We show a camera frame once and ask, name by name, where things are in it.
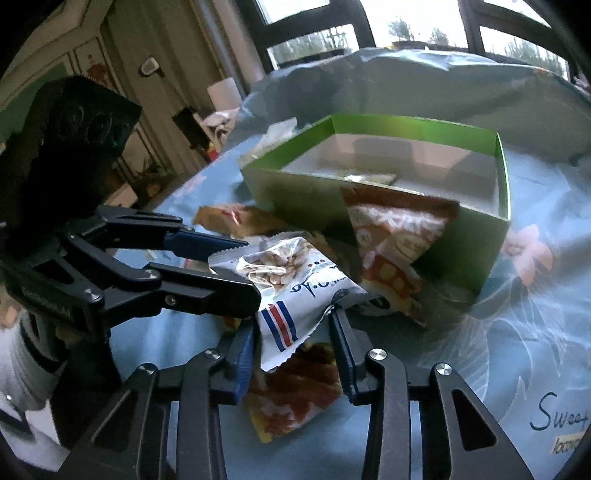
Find green cardboard box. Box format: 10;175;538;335
238;114;511;296

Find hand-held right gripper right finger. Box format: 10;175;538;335
327;307;536;480

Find dark wooden chair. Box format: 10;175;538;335
240;0;377;75
459;0;583;79

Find metal shelf with plants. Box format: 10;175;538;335
106;129;176;208

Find white paper roll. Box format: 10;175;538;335
206;78;243;116

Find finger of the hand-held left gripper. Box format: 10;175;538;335
69;205;250;260
60;235;263;320

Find blue floral tablecloth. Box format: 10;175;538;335
111;46;591;480

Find white cabinet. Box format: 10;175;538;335
0;14;125;116

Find window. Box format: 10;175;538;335
256;0;568;70

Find orange yellow snack packet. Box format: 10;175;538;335
245;344;345;444

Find snack packets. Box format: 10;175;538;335
339;185;461;328

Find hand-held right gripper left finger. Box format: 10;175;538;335
55;323;257;480

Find tan snack packet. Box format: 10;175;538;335
194;203;287;238

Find white blue peanut snack packet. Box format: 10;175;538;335
208;235;370;372

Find person's left forearm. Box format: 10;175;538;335
0;318;68;462

